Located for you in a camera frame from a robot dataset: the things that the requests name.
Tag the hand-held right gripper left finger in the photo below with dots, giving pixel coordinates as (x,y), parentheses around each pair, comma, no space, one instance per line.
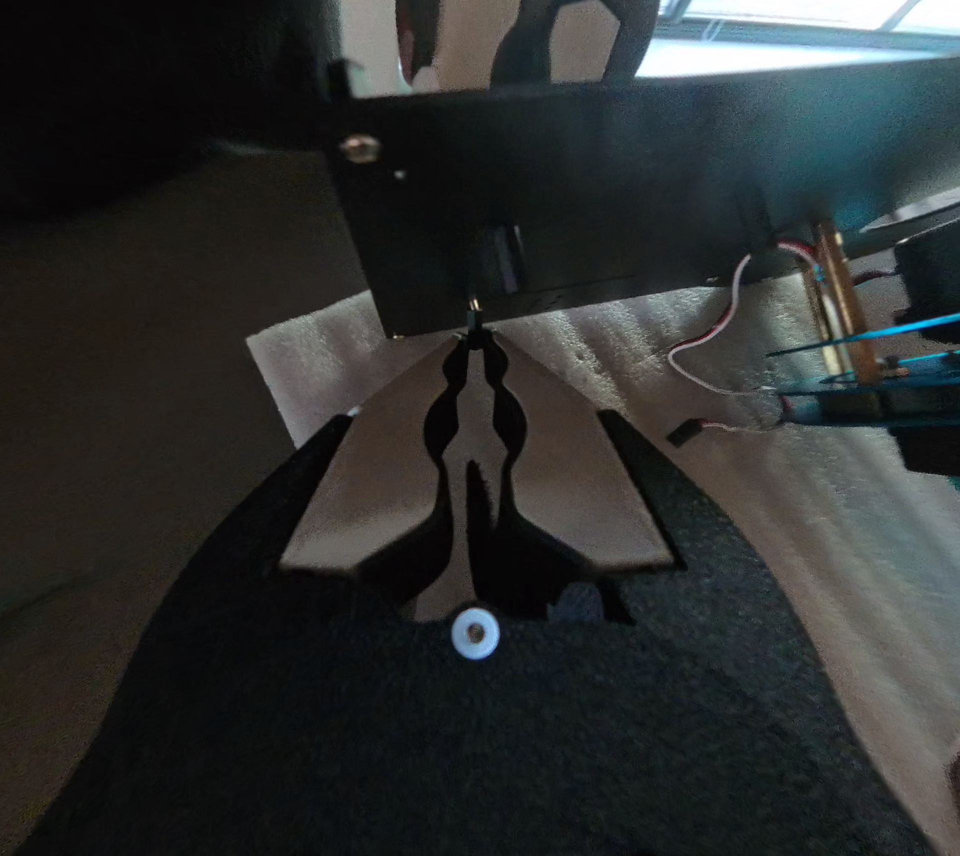
(367,496)

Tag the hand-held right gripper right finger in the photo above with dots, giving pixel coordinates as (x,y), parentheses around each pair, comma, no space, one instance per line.
(585,496)

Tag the blue toy robot arm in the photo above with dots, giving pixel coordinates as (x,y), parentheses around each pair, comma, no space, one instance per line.
(600,158)

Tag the small black standoff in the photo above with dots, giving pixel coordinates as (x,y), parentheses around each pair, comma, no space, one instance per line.
(474,322)

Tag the dark grey desk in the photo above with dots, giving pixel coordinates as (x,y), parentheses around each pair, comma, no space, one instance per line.
(150,383)

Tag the person's left hand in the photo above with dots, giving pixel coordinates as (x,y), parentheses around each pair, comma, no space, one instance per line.
(407,46)

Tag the white foam sheet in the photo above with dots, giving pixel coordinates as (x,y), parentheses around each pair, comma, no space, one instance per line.
(787,533)

